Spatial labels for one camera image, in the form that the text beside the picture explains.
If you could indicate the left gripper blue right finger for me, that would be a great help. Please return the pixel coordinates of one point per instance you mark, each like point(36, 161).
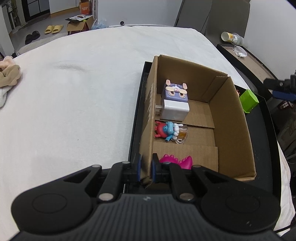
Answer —
point(172, 175)

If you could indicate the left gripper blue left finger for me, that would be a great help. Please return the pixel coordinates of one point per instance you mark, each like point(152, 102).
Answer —
point(116, 180)

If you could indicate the magenta dinosaur toy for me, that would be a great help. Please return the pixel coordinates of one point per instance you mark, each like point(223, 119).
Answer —
point(185, 163)

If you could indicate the blue smurf figurine red hat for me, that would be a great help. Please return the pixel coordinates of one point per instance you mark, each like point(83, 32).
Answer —
point(170, 131)

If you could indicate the green hexagonal container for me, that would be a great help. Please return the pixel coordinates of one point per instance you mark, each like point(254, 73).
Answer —
point(248, 101)

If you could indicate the brown cardboard box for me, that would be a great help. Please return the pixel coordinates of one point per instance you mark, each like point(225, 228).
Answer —
point(218, 135)

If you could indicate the purple cube bunny toy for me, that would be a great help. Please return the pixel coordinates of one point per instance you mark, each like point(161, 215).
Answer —
point(175, 92)

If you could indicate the white charger plug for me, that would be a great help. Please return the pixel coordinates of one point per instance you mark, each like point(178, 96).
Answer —
point(172, 110)

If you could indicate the black framed brown board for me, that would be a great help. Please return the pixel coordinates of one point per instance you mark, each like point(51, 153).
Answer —
point(252, 70)

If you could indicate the black shallow tray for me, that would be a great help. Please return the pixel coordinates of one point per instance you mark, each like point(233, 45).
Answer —
point(263, 138)

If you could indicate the white face mask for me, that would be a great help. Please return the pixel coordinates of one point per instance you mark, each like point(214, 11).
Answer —
point(239, 52)

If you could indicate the tipped white yellow cup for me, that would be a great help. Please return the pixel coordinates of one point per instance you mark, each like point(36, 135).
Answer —
point(232, 38)

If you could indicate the white bed sheet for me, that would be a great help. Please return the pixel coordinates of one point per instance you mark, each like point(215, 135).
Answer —
point(75, 102)

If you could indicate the grey upright panel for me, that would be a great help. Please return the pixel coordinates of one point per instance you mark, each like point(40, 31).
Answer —
point(212, 18)

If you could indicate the beige crumpled blanket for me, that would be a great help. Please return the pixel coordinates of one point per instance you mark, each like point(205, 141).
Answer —
point(10, 74)

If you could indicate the blue plastic bag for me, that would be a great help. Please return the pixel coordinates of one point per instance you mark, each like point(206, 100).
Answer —
point(99, 24)

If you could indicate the open cardboard box on floor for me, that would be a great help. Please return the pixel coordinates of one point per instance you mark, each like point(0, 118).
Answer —
point(79, 23)

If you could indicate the yellow slippers pair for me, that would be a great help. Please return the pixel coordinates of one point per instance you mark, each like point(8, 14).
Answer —
point(53, 29)

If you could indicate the black slippers pair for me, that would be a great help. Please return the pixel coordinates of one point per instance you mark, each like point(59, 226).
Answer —
point(31, 37)

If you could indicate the orange carton box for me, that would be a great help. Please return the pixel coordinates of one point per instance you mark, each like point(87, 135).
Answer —
point(85, 7)

